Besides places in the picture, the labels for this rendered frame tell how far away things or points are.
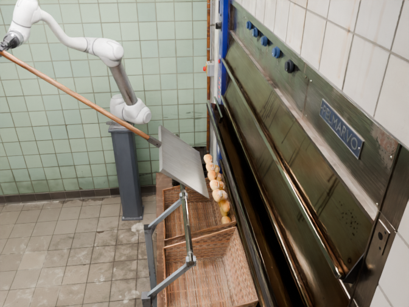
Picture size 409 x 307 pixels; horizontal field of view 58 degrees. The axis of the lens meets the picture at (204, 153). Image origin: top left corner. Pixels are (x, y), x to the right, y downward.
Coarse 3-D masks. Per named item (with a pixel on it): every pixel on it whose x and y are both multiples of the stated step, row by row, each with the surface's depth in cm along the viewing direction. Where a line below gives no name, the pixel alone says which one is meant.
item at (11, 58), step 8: (8, 56) 191; (16, 64) 194; (24, 64) 194; (32, 72) 197; (40, 72) 198; (48, 80) 200; (64, 88) 203; (72, 96) 207; (80, 96) 208; (88, 104) 210; (104, 112) 214; (120, 120) 218; (128, 128) 221; (144, 136) 225
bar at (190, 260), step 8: (184, 192) 209; (184, 200) 202; (168, 208) 213; (184, 208) 197; (160, 216) 214; (184, 216) 192; (144, 224) 219; (152, 224) 215; (184, 224) 187; (144, 232) 216; (152, 232) 220; (152, 248) 224; (192, 248) 173; (152, 256) 227; (192, 256) 168; (152, 264) 231; (184, 264) 170; (192, 264) 166; (152, 272) 235; (176, 272) 171; (184, 272) 170; (152, 280) 238; (168, 280) 171; (152, 288) 242; (160, 288) 174; (144, 296) 176; (152, 296) 176; (144, 304) 177; (152, 304) 251
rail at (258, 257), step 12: (216, 120) 228; (228, 156) 192; (228, 168) 183; (240, 192) 165; (240, 204) 158; (252, 228) 145; (252, 240) 139; (264, 264) 130; (264, 276) 125; (276, 300) 117
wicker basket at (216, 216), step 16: (176, 192) 286; (208, 192) 290; (176, 208) 287; (192, 208) 287; (208, 208) 288; (176, 224) 271; (192, 224) 271; (208, 224) 272; (224, 224) 236; (176, 240) 240
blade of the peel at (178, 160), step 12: (168, 132) 257; (168, 144) 243; (180, 144) 257; (168, 156) 230; (180, 156) 242; (192, 156) 255; (168, 168) 218; (180, 168) 228; (192, 168) 240; (180, 180) 213; (192, 180) 226; (204, 180) 238; (204, 192) 225
